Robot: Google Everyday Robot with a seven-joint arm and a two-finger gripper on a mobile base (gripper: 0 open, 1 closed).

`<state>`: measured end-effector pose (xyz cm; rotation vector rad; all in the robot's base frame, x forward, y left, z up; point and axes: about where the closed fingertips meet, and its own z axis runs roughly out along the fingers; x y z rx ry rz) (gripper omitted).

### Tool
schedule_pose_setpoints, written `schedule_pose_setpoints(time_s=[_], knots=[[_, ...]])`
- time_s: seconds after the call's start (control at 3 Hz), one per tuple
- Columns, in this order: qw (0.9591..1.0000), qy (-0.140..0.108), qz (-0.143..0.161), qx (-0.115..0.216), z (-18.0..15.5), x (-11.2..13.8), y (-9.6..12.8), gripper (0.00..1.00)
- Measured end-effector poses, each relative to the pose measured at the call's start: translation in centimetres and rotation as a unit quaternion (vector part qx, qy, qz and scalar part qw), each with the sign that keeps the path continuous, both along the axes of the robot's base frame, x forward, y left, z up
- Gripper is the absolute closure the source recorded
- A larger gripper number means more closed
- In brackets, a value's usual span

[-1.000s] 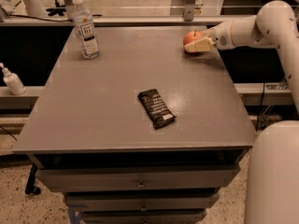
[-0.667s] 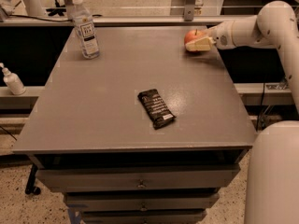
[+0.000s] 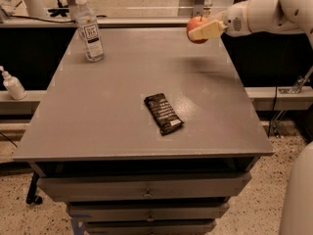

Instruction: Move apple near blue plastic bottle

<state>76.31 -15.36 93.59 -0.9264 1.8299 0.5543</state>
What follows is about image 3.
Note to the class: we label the black snack bar wrapper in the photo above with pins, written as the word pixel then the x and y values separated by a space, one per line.
pixel 163 113

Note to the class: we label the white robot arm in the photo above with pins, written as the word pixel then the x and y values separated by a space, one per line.
pixel 274 16

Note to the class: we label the grey drawer cabinet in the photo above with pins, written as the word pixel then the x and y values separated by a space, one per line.
pixel 97 148

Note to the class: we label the white spray bottle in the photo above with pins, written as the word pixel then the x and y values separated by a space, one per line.
pixel 13 85

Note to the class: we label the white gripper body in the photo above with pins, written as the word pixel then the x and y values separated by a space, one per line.
pixel 235 23

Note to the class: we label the grey metal post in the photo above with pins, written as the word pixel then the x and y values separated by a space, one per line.
pixel 198 0

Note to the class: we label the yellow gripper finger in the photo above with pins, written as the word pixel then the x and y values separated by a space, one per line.
pixel 219 16
pixel 209 30

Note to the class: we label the clear plastic water bottle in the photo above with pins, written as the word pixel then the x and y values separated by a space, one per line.
pixel 88 30

